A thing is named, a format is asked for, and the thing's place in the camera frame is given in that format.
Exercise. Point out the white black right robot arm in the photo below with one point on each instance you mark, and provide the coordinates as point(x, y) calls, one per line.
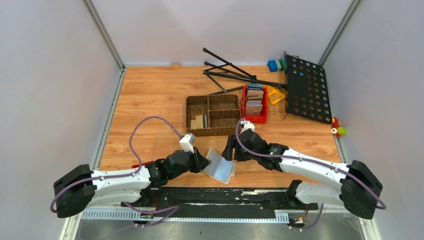
point(352, 186)

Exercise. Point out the white card holder wallet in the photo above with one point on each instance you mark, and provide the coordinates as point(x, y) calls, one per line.
point(219, 168)

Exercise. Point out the blue green toy block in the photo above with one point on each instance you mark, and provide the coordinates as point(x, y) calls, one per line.
point(278, 65)

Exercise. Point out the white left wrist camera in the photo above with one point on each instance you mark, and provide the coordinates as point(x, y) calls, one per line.
point(186, 142)

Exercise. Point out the black perforated music stand desk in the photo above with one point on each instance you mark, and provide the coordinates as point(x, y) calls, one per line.
point(306, 92)

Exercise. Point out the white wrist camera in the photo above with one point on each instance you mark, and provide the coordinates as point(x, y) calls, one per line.
point(247, 125)
point(186, 142)

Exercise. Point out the red white toy block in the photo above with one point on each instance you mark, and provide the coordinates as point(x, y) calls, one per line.
point(136, 166)

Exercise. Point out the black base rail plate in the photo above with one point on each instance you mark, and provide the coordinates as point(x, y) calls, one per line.
point(222, 202)

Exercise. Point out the red green small toy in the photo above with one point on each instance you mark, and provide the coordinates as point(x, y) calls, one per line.
point(337, 129)

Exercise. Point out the brown wicker divided basket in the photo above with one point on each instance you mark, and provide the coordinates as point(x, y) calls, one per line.
point(223, 112)

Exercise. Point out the red plastic bin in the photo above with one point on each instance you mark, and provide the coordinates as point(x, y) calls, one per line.
point(262, 118)

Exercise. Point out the gold credit cards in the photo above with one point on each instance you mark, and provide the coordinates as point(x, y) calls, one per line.
point(199, 122)

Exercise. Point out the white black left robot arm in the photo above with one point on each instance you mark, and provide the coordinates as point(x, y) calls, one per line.
point(83, 188)

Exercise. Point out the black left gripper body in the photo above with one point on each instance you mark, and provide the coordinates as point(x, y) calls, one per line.
point(194, 164)

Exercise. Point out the black folding music stand legs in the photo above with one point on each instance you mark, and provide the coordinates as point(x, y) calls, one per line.
point(230, 71)

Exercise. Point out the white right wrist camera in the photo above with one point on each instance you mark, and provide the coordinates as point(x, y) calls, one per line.
point(247, 125)

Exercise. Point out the yellow transparent tray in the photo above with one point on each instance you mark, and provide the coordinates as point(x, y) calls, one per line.
point(273, 95)

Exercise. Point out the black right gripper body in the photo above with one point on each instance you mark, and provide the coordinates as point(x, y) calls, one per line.
point(240, 154)

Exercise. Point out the card holders in red bin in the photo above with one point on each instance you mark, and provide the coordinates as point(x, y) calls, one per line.
point(254, 95)

